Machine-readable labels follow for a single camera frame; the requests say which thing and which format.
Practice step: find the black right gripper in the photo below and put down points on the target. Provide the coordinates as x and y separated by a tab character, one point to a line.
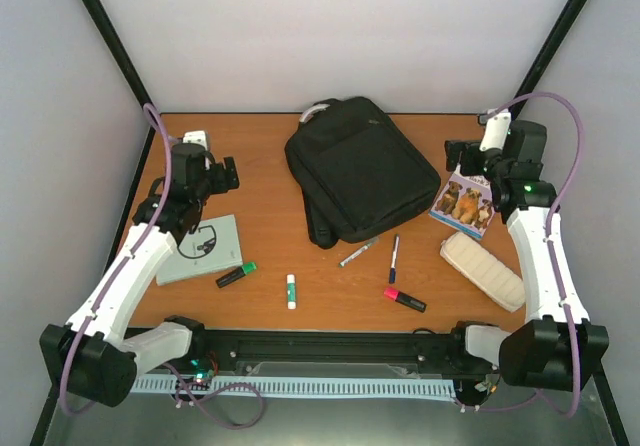
454	154

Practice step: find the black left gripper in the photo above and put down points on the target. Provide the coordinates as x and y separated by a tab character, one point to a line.
222	185

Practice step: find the purple dog picture book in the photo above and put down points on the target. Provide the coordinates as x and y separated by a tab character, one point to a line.
465	204

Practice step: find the grey book with G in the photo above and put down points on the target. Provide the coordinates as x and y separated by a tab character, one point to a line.
212	248

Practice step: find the black student backpack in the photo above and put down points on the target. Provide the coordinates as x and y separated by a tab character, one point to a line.
359	175

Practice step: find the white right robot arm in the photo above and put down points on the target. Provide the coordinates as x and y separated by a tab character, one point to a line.
558	347

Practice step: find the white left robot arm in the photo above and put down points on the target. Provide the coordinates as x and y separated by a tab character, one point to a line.
91	356

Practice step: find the green highlighter marker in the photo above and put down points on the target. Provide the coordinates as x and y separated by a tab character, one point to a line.
236	274

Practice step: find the white green glue stick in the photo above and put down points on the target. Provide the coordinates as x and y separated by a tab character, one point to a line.
291	291

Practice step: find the cream quilted pencil case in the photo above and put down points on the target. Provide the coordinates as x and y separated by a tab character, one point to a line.
484	270

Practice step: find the green tipped white marker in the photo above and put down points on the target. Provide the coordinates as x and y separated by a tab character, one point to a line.
359	251

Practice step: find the blue capped white pen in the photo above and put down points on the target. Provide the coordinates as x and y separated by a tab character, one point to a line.
394	256

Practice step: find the pink highlighter marker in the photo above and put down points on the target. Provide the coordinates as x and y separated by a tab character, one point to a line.
404	299

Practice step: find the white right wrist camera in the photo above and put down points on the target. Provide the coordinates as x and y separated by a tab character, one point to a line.
496	128

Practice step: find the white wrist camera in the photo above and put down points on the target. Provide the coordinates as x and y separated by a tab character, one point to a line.
199	137
496	128

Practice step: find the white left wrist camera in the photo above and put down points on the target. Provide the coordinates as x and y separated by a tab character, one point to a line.
199	137

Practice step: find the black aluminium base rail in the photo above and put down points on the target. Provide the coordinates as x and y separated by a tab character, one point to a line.
232	350

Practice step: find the right black frame post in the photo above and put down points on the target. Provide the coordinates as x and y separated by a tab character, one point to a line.
555	38

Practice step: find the black frame post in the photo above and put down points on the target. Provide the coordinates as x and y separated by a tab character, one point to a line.
555	38
111	38

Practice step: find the left black frame post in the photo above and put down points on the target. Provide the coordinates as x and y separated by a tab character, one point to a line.
111	38

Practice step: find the light blue cable duct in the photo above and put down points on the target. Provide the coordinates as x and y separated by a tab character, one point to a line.
327	388

